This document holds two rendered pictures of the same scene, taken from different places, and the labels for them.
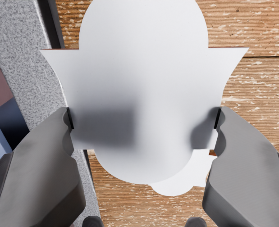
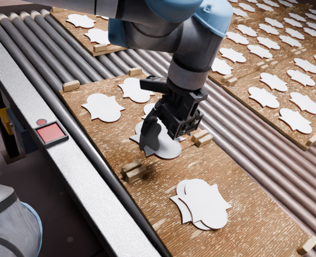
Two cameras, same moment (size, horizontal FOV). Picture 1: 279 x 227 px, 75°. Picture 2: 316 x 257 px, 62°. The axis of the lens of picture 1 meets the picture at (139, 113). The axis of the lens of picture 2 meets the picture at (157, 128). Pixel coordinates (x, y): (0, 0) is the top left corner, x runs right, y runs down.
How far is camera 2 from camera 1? 0.62 m
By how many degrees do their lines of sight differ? 70
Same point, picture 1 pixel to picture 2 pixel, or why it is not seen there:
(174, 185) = (216, 215)
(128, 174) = (169, 155)
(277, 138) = (227, 168)
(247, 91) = (194, 158)
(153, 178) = (176, 153)
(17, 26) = (91, 183)
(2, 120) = not seen: outside the picture
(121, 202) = not seen: outside the picture
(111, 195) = not seen: outside the picture
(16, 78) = (94, 208)
